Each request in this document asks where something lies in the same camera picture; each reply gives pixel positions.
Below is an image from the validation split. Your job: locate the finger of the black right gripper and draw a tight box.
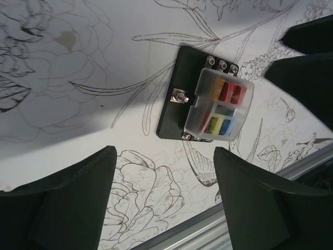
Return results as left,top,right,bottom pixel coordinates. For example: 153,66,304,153
279,15,332,55
264,53,332,125

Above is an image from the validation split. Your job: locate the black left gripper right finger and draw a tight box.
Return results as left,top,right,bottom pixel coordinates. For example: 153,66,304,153
213,147,332,249

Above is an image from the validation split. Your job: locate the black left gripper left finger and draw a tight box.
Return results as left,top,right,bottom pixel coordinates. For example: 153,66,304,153
1,146,117,249

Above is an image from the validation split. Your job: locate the red blade fuse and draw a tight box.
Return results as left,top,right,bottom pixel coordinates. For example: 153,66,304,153
200,111,211,130
218,81,234,102
230,84,247,105

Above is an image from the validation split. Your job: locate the clear plastic fuse box cover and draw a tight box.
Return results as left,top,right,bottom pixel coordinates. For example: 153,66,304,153
184,68,254,141

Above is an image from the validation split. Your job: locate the orange blade fuse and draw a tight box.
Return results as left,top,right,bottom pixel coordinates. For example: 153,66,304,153
212,78,225,100

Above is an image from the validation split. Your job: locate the blue blade fuse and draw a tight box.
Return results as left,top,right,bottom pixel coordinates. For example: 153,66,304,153
219,119,234,136

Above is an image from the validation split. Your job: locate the yellow blade fuse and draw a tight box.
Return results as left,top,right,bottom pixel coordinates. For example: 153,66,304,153
205,117,219,134

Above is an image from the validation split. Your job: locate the black fuse box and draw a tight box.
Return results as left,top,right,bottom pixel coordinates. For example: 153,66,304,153
156,45,239,143

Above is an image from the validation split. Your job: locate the aluminium frame rail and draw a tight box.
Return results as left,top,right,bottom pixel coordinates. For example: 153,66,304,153
138,146,332,249

